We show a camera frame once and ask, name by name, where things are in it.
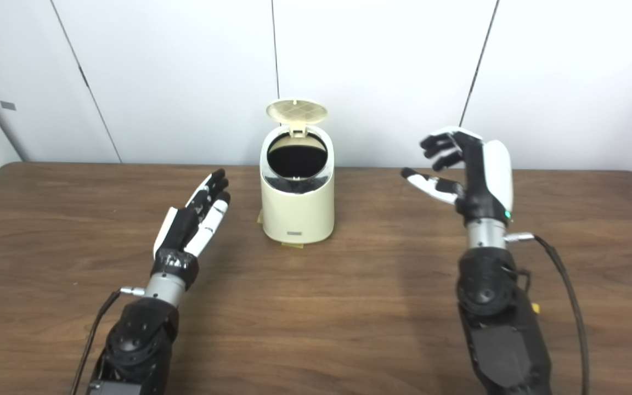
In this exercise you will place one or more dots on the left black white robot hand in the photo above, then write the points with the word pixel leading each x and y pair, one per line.
pixel 181 230

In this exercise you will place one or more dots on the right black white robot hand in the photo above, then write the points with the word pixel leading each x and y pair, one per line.
pixel 486 181

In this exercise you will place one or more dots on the cream-colored bin body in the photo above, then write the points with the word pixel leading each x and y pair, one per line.
pixel 299 214

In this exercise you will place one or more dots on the cream round bin lid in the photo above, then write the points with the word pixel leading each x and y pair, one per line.
pixel 297 111

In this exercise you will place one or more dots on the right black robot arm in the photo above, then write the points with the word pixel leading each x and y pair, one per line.
pixel 497 329

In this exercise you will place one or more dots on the wide yellow tape piece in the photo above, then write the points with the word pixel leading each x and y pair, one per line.
pixel 294 245

